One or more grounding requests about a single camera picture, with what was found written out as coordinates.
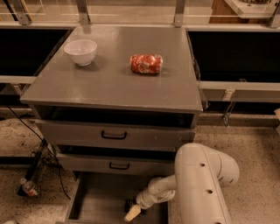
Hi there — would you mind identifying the black cable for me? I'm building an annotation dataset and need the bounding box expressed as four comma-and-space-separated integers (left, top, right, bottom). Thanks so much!
5, 104, 72, 201

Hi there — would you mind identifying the crushed red soda can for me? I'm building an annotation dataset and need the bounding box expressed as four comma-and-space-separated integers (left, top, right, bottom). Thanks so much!
129, 54, 163, 74

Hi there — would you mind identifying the left black bin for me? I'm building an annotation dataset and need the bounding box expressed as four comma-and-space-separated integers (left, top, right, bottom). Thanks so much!
0, 28, 71, 76

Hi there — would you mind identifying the white bowl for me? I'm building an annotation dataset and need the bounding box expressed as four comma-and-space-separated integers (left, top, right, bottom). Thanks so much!
64, 39, 97, 66

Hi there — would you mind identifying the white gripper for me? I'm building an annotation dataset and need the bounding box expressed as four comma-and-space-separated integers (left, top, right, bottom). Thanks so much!
124, 188, 175, 222

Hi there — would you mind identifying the black bin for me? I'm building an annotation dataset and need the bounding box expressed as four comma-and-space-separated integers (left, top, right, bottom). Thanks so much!
188, 31, 280, 83
0, 28, 71, 76

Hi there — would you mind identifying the plastic water bottle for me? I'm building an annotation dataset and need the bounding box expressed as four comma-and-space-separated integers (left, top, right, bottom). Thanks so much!
19, 178, 39, 197

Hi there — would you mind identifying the grey middle drawer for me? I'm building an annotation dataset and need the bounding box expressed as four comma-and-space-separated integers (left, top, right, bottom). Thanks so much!
57, 146, 175, 176

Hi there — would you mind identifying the black rxbar chocolate bar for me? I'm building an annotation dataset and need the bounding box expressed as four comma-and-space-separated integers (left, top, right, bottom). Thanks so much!
124, 199, 146, 215

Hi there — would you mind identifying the black floor stand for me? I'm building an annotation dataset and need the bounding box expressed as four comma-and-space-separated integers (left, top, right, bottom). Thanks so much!
17, 140, 47, 196

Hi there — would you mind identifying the grey bottom drawer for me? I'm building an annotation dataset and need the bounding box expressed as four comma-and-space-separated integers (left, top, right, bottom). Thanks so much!
55, 172, 171, 224

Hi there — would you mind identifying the wooden furniture top right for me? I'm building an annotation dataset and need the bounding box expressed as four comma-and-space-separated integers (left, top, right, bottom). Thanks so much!
209, 0, 279, 24

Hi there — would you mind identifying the grey drawer cabinet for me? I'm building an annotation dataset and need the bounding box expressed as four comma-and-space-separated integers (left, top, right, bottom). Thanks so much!
19, 25, 204, 182

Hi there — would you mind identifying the grey drawer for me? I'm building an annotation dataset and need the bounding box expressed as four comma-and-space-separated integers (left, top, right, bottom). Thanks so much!
57, 146, 175, 176
36, 120, 195, 151
55, 172, 171, 224

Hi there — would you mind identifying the grey top drawer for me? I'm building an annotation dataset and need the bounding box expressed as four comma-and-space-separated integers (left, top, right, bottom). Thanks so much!
36, 120, 195, 151

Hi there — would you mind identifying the right black bin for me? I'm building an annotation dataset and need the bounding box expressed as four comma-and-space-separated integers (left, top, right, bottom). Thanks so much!
188, 31, 280, 83

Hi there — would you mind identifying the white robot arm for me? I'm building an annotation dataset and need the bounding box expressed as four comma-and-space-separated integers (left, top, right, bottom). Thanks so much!
124, 143, 240, 224

